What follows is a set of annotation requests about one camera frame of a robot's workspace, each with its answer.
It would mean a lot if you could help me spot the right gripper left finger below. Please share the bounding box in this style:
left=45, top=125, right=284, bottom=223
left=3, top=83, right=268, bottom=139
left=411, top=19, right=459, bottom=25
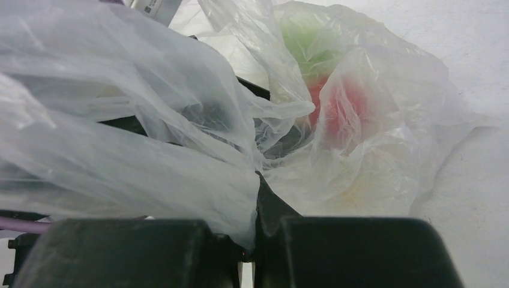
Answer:
left=13, top=219, right=240, bottom=287

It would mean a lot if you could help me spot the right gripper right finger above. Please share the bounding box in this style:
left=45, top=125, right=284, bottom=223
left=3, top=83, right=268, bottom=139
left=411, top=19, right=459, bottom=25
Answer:
left=254, top=179, right=463, bottom=287

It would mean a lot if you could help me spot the clear plastic bag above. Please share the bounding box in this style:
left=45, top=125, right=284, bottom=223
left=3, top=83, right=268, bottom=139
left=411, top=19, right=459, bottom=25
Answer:
left=1, top=1, right=478, bottom=248

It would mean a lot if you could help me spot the red fake fruit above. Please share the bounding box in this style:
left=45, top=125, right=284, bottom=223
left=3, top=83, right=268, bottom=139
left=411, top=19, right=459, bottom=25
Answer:
left=307, top=76, right=369, bottom=137

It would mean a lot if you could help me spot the green fake fruit in bag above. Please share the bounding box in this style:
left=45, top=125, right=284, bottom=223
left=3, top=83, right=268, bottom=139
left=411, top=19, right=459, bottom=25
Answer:
left=280, top=20, right=344, bottom=83

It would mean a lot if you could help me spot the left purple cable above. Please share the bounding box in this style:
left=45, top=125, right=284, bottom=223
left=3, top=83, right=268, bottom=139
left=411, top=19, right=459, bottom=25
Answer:
left=0, top=216, right=52, bottom=235

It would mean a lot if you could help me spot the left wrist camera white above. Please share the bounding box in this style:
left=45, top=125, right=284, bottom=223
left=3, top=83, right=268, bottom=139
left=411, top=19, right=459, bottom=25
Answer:
left=123, top=0, right=182, bottom=27

